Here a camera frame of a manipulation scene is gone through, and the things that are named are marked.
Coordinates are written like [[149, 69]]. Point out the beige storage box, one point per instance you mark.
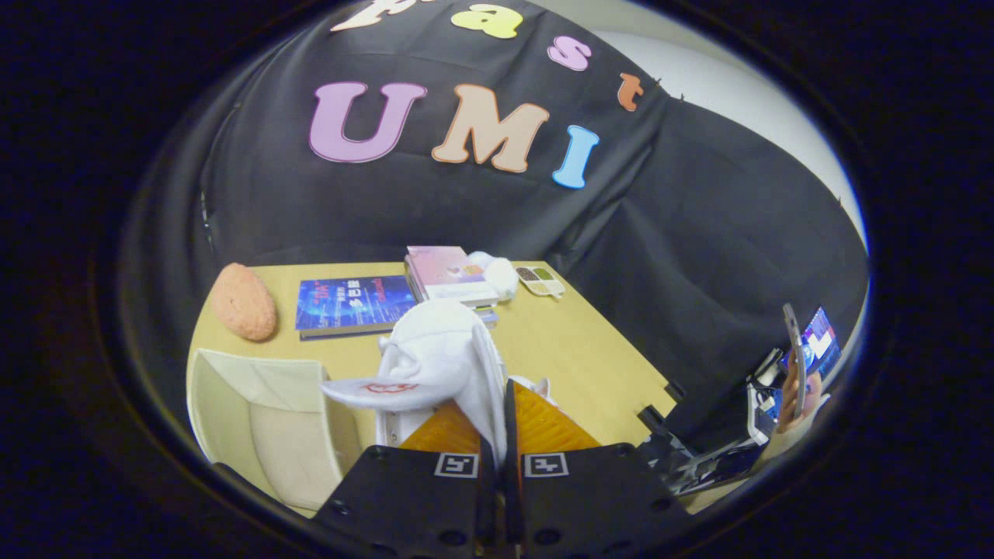
[[272, 419]]

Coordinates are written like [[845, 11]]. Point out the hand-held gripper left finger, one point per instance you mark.
[[488, 497]]

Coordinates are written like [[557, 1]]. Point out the black table clamp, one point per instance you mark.
[[656, 425], [674, 390]]

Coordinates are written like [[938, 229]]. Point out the white compartment tray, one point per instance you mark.
[[541, 281]]

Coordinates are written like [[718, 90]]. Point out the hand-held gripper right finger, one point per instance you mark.
[[512, 466]]

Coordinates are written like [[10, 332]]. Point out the pink cover book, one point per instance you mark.
[[450, 272]]

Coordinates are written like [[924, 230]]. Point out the blue cover book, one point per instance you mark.
[[349, 303]]

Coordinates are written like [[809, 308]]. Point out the lit screen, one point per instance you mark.
[[823, 341]]

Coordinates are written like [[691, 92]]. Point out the silver metal stand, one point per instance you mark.
[[710, 466]]

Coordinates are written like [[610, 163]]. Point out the orange textured oval sponge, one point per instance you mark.
[[245, 303]]

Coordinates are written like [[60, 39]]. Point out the grey blue book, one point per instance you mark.
[[488, 315]]

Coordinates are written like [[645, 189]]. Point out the white fluffy ball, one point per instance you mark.
[[497, 272]]

